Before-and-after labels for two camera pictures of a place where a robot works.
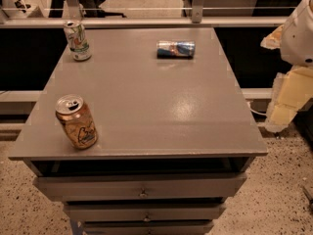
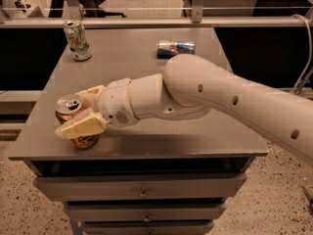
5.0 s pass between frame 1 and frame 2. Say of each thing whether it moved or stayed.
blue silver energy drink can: stayed
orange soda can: stayed
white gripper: moved
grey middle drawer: stayed
